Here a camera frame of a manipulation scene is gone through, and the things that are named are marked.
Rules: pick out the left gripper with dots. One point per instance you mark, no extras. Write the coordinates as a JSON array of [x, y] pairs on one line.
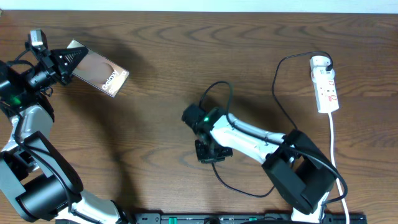
[[53, 65]]

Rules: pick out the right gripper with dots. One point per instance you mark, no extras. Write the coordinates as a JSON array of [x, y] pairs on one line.
[[204, 159]]

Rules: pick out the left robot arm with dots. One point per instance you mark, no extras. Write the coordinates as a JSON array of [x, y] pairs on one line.
[[36, 179]]

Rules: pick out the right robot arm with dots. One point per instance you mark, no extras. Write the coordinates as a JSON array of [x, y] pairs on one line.
[[301, 174]]

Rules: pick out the white charger plug adapter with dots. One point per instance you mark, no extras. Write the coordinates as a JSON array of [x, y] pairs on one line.
[[321, 61]]

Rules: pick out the white power strip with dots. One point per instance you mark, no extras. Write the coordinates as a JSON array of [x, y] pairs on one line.
[[325, 90]]

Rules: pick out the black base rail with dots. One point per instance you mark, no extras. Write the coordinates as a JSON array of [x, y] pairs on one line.
[[156, 218]]

